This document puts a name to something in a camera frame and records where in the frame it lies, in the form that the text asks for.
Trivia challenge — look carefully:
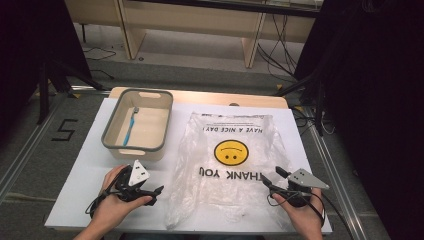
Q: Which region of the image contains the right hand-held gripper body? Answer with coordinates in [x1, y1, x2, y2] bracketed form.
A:
[271, 168, 330, 208]

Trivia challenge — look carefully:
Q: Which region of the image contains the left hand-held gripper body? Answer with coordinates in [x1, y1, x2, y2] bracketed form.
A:
[113, 159, 158, 204]

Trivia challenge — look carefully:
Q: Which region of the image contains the clear plastic bag yellow smiley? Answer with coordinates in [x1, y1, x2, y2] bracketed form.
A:
[164, 111, 294, 231]

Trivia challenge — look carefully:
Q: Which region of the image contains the beige storage bin grey rim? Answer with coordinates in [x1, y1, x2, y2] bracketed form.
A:
[100, 88, 174, 162]

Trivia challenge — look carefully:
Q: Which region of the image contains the blue toothbrush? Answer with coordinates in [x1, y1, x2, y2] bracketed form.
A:
[122, 106, 140, 148]

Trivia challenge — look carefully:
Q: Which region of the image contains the person's right hand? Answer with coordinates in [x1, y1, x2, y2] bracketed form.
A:
[271, 189, 324, 233]

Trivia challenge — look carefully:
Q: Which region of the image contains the person's left hand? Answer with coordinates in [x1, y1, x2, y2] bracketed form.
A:
[91, 164, 154, 231]

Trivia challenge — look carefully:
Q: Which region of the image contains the black tripod stand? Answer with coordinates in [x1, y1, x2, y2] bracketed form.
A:
[274, 71, 326, 138]
[36, 58, 104, 126]

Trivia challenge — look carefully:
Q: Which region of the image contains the black curtain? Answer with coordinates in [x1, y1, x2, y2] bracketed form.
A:
[0, 0, 93, 141]
[293, 0, 424, 240]

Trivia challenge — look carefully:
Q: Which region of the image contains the light wooden desk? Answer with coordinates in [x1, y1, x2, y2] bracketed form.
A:
[64, 0, 323, 69]

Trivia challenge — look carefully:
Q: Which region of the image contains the metal floor rail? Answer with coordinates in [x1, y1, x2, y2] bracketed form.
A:
[299, 106, 369, 240]
[0, 94, 68, 204]

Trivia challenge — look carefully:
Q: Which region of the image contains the left hand-held gripper cable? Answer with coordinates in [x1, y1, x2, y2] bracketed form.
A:
[84, 188, 118, 219]

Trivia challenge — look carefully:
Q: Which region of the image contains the tangle of thin cables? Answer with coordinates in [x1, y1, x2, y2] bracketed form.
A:
[292, 106, 336, 136]

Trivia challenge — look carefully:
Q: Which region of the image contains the black floor cable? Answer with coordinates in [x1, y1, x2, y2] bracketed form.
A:
[81, 46, 118, 62]
[89, 68, 115, 81]

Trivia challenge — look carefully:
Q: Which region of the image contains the bundle of black cables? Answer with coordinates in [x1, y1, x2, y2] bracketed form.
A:
[256, 13, 301, 83]

